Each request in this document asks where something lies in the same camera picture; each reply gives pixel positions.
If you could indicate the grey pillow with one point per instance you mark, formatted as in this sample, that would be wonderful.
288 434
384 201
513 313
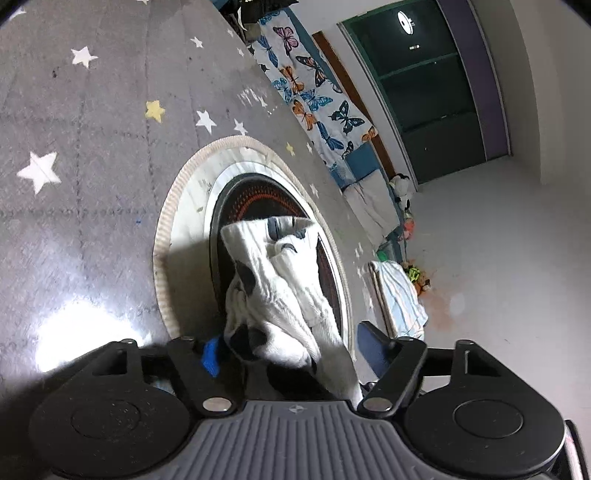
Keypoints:
369 203

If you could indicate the yellow green toy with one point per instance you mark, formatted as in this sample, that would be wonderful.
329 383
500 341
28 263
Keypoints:
415 277

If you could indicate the white polka dot pants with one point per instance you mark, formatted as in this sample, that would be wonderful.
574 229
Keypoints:
286 286

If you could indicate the black white plush toy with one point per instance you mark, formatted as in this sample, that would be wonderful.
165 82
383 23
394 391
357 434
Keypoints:
401 189

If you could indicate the black jacket pile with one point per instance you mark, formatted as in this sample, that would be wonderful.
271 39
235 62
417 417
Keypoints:
258 7

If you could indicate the green framed window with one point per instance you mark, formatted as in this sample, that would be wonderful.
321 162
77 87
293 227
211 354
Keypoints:
434 92

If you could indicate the blue striped blanket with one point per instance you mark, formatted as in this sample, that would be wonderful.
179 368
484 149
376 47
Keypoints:
399 295

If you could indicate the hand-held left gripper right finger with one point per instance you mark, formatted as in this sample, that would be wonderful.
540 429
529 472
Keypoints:
374 350

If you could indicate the blue sofa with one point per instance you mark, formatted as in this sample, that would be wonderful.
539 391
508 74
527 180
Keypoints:
358 164

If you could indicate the green round toy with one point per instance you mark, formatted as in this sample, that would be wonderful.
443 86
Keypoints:
383 254

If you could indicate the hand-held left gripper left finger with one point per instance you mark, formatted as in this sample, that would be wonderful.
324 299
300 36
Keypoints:
211 360

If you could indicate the orange toy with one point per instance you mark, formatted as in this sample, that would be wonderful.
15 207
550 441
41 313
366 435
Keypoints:
408 228

